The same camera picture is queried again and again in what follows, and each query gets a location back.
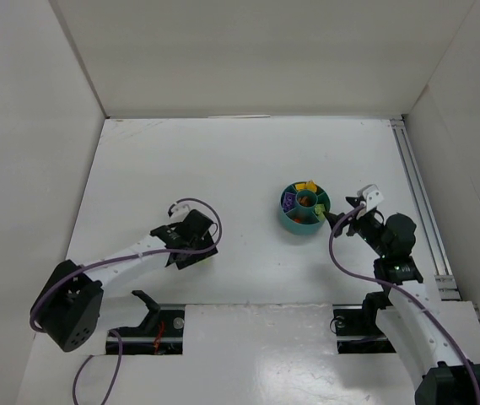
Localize yellow black striped lego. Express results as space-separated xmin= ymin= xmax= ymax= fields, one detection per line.
xmin=305 ymin=181 xmax=318 ymax=192

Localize dark purple lego brick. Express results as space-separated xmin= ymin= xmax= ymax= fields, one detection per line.
xmin=281 ymin=192 xmax=295 ymax=213

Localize green 2x2 lego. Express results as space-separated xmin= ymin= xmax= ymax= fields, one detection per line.
xmin=314 ymin=204 xmax=326 ymax=221

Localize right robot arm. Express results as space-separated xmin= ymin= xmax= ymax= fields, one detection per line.
xmin=325 ymin=208 xmax=480 ymax=404

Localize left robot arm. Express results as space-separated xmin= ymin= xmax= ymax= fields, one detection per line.
xmin=30 ymin=204 xmax=221 ymax=353

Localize teal divided round container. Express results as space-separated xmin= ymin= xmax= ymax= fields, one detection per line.
xmin=278 ymin=181 xmax=332 ymax=236

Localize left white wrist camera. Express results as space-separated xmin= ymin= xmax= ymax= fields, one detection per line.
xmin=168 ymin=202 xmax=191 ymax=222

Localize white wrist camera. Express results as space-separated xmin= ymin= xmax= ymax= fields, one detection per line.
xmin=345 ymin=184 xmax=385 ymax=219
xmin=168 ymin=202 xmax=191 ymax=222

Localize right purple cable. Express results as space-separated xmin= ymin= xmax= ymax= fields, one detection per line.
xmin=327 ymin=202 xmax=480 ymax=405

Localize purple cable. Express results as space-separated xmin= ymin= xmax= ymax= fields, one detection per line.
xmin=327 ymin=202 xmax=480 ymax=405
xmin=29 ymin=197 xmax=223 ymax=405

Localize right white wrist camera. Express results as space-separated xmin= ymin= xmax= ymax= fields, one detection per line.
xmin=345 ymin=184 xmax=385 ymax=219

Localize aluminium rail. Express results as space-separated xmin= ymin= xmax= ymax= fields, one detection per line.
xmin=390 ymin=118 xmax=462 ymax=301

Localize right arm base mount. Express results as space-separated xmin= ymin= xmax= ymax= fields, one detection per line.
xmin=330 ymin=291 xmax=417 ymax=354

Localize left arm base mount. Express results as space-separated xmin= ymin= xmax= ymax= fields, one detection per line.
xmin=98 ymin=290 xmax=186 ymax=356

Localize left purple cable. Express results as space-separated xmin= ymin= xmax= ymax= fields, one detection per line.
xmin=29 ymin=197 xmax=223 ymax=405

